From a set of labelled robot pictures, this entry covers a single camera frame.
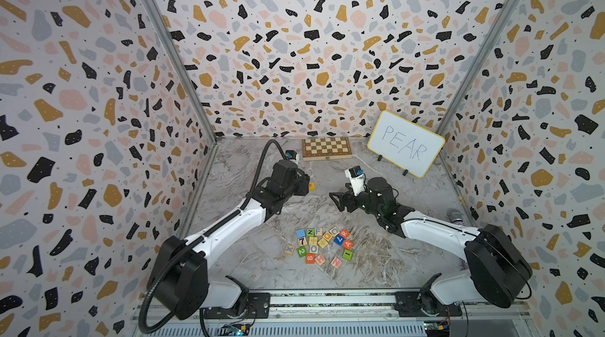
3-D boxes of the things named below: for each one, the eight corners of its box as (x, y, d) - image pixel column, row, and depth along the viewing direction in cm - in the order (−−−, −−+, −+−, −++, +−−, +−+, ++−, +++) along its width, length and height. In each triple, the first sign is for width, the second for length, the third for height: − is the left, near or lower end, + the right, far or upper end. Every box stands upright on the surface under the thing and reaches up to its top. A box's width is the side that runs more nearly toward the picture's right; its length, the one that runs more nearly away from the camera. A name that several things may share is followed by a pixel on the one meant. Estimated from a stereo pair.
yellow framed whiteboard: (365, 151, 120) (373, 121, 105) (377, 139, 126) (386, 109, 111) (420, 182, 108) (437, 153, 93) (430, 167, 114) (448, 138, 99)
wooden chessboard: (302, 161, 114) (302, 158, 112) (301, 142, 122) (301, 138, 120) (353, 158, 115) (354, 155, 113) (348, 139, 124) (349, 136, 122)
